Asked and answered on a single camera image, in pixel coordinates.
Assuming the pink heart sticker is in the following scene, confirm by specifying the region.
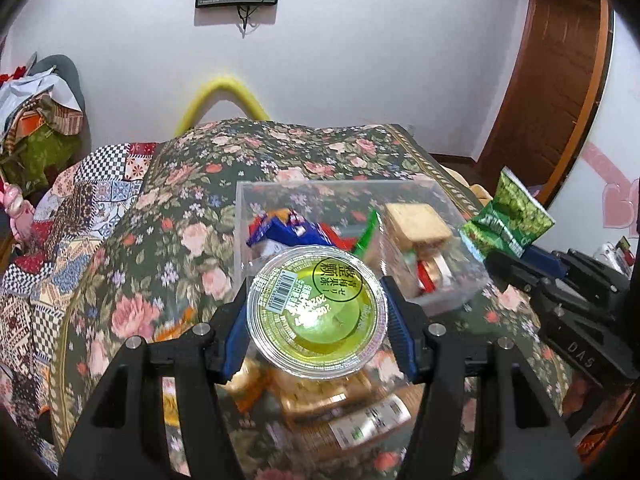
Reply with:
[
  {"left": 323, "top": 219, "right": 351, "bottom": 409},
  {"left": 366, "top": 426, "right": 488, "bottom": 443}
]
[{"left": 584, "top": 141, "right": 640, "bottom": 239}]

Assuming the clear plastic container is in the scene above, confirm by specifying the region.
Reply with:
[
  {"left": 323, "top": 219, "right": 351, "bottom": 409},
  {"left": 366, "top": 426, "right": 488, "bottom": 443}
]
[{"left": 233, "top": 178, "right": 491, "bottom": 319}]

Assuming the blue snack packet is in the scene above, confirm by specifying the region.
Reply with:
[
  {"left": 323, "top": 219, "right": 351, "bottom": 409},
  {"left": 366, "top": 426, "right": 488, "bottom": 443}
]
[{"left": 246, "top": 209, "right": 337, "bottom": 257}]

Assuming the white sliding wardrobe door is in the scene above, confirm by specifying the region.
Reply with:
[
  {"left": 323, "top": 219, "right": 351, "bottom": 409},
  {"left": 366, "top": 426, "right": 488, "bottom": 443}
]
[{"left": 544, "top": 9, "right": 640, "bottom": 272}]

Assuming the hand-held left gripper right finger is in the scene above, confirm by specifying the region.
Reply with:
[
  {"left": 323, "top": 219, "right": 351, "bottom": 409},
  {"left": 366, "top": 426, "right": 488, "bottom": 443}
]
[{"left": 379, "top": 275, "right": 584, "bottom": 480}]

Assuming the green jelly cup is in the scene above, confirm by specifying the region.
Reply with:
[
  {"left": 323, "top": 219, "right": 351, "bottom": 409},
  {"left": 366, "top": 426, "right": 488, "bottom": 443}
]
[{"left": 247, "top": 245, "right": 390, "bottom": 379}]

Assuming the green-edged pastry packet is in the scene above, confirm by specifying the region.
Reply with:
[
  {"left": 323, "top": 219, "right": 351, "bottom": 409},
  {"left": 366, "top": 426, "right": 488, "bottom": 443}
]
[{"left": 354, "top": 209, "right": 382, "bottom": 262}]

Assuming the brown bun packet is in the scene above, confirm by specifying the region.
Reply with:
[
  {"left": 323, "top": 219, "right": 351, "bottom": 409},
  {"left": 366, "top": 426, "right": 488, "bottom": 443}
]
[{"left": 229, "top": 359, "right": 272, "bottom": 413}]

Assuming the beige cracker packet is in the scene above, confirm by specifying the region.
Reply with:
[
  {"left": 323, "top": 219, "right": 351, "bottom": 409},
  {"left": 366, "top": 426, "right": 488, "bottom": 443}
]
[{"left": 379, "top": 202, "right": 452, "bottom": 257}]

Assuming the teal chair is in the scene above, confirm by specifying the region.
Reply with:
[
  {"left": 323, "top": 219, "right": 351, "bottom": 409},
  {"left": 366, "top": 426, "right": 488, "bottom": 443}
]
[{"left": 34, "top": 54, "right": 87, "bottom": 112}]

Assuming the pink plush toy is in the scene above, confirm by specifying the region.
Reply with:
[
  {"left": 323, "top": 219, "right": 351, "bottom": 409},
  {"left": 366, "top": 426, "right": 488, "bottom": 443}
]
[{"left": 0, "top": 182, "right": 37, "bottom": 244}]

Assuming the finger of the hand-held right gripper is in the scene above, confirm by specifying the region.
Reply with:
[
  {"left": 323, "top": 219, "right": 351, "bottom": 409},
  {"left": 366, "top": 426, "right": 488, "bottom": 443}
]
[
  {"left": 542, "top": 249, "right": 632, "bottom": 297},
  {"left": 486, "top": 248, "right": 547, "bottom": 307}
]

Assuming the black monitor cable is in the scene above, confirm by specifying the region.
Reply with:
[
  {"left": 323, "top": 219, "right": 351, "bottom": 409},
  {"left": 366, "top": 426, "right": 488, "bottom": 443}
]
[{"left": 235, "top": 5, "right": 262, "bottom": 37}]

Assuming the green snack packet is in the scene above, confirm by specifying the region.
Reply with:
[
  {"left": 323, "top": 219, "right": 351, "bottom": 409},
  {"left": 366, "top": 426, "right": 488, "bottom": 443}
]
[{"left": 459, "top": 166, "right": 557, "bottom": 262}]

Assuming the pile of clothes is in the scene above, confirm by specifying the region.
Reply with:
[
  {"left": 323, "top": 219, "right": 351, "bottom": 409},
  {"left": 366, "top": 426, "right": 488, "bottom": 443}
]
[{"left": 0, "top": 52, "right": 86, "bottom": 197}]

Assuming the orange cake packet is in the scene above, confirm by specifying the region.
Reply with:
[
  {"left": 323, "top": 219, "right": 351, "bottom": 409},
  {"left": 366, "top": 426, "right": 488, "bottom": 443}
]
[{"left": 279, "top": 372, "right": 382, "bottom": 422}]

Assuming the patchwork quilt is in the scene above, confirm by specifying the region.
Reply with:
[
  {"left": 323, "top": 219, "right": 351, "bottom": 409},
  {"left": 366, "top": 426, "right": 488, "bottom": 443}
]
[{"left": 0, "top": 141, "right": 162, "bottom": 463}]

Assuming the yellow bedding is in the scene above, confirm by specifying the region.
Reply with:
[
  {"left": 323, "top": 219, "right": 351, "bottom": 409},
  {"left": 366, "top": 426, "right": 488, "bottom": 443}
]
[{"left": 449, "top": 166, "right": 494, "bottom": 207}]

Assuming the brown wooden door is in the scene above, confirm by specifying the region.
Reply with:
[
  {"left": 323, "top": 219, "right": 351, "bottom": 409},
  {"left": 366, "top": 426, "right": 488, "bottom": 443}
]
[{"left": 476, "top": 0, "right": 610, "bottom": 202}]

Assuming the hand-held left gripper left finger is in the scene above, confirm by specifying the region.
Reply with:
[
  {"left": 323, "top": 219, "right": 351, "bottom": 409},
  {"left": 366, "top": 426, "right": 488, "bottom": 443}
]
[{"left": 59, "top": 285, "right": 252, "bottom": 480}]

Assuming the red snack packet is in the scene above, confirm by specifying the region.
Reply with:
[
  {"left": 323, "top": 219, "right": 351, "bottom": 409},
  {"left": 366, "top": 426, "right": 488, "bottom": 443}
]
[{"left": 414, "top": 254, "right": 452, "bottom": 292}]

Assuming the long bread packet green label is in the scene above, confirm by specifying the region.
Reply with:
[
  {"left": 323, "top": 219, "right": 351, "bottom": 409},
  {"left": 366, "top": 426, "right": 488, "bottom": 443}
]
[{"left": 324, "top": 394, "right": 412, "bottom": 452}]

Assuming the yellow foam tube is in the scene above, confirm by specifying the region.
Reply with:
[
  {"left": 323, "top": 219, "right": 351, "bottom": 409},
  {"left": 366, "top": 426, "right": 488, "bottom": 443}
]
[{"left": 173, "top": 75, "right": 271, "bottom": 139}]

